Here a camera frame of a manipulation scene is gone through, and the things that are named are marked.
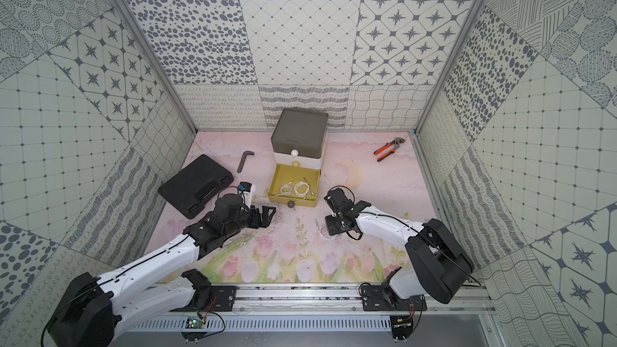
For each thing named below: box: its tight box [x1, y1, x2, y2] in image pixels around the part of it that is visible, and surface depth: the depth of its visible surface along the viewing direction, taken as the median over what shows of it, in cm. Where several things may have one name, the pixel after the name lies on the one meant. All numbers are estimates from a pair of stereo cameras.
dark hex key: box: [236, 150, 255, 174], surface depth 113 cm
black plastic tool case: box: [157, 154, 235, 220], surface depth 97 cm
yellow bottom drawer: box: [267, 163, 321, 209], surface depth 102 cm
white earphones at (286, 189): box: [274, 181, 296, 197], surface depth 100 cm
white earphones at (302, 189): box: [294, 176, 315, 201], surface depth 100 cm
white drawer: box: [273, 151, 323, 171], surface depth 97 cm
